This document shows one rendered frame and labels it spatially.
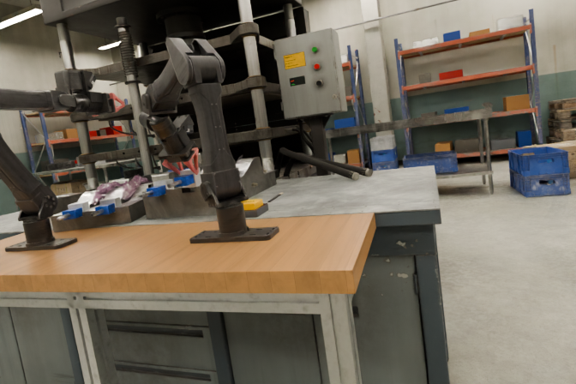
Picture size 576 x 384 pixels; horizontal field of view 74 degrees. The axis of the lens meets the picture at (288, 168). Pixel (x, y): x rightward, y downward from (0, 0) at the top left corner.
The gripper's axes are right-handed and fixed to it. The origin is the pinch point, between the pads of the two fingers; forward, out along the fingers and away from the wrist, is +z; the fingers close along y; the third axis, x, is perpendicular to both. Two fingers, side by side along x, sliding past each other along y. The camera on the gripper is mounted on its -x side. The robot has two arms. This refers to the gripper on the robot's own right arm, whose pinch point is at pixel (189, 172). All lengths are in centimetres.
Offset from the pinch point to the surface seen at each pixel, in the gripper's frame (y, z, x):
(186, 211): 1.9, 9.1, 7.7
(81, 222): 36.2, 4.7, 14.9
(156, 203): 12.7, 6.5, 6.2
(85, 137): 120, 22, -72
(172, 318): 13.3, 38.8, 26.7
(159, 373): 24, 57, 37
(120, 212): 23.5, 5.2, 10.6
